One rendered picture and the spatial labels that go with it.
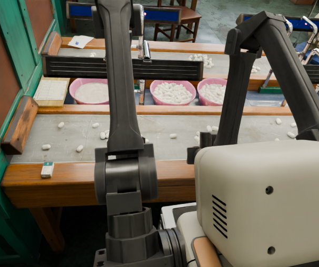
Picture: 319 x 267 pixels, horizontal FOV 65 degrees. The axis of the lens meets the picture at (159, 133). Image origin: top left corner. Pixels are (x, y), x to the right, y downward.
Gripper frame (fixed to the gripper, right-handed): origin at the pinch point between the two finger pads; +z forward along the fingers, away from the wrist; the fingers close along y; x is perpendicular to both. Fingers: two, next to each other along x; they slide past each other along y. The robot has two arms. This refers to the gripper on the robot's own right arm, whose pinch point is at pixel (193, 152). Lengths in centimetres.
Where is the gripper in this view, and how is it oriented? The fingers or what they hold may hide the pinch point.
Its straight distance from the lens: 106.4
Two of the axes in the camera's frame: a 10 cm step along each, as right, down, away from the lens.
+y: -9.9, 0.0, -1.4
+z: -1.4, -0.7, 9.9
